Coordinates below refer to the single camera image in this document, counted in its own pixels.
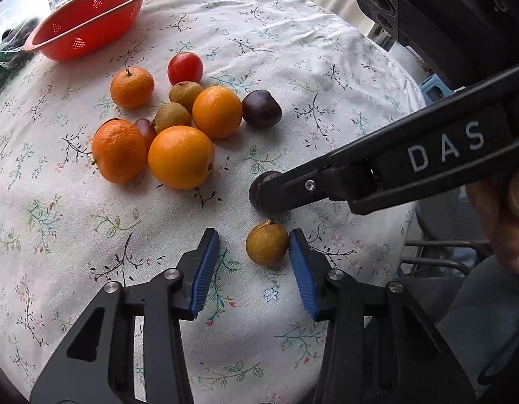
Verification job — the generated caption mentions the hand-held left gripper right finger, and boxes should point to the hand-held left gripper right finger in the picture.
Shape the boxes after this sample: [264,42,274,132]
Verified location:
[288,228,479,404]

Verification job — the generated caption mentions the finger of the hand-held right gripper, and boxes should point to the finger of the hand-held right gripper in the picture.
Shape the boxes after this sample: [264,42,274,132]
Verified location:
[254,157,373,214]

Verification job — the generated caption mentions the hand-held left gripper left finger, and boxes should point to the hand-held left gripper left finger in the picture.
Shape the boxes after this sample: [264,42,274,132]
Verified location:
[29,227,220,404]

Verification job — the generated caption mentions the small dark purple fruit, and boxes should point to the small dark purple fruit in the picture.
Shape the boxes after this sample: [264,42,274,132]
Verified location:
[248,170,285,213]

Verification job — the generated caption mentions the brown longan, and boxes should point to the brown longan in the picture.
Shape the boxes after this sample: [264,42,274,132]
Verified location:
[169,81,204,113]
[154,102,193,134]
[245,219,289,267]

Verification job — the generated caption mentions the dark purple plum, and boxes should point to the dark purple plum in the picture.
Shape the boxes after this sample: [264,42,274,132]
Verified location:
[242,90,283,128]

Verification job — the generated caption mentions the large smooth orange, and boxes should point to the large smooth orange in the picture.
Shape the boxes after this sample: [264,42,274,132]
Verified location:
[148,125,215,190]

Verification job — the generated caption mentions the orange mandarin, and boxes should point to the orange mandarin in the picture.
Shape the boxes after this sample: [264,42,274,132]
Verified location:
[91,119,147,184]

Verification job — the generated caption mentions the red grape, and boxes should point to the red grape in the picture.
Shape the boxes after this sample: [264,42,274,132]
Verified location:
[134,118,158,149]

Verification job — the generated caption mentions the red tomato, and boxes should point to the red tomato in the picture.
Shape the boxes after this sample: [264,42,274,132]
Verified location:
[167,52,204,87]

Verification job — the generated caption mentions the mandarin with green stem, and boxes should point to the mandarin with green stem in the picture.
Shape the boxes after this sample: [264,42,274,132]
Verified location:
[110,66,155,110]

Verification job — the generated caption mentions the red plastic colander basket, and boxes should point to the red plastic colander basket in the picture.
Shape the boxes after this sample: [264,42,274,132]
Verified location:
[24,0,157,63]

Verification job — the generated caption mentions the person's right hand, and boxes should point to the person's right hand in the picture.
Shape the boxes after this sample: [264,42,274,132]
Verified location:
[465,172,519,276]

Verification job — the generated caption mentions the blue plastic stool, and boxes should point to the blue plastic stool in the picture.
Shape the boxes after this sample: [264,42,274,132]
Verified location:
[421,73,456,104]

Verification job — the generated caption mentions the floral tablecloth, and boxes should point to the floral tablecloth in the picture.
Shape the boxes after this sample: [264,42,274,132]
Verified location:
[0,0,426,404]

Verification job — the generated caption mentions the person's grey trousers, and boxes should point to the person's grey trousers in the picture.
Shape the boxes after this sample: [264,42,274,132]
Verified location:
[394,256,519,398]

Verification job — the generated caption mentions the clear plastic bag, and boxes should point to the clear plastic bag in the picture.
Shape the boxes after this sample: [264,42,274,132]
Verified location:
[0,0,39,97]

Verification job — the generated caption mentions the metal chair frame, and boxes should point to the metal chair frame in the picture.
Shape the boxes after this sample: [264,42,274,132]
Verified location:
[400,239,493,276]

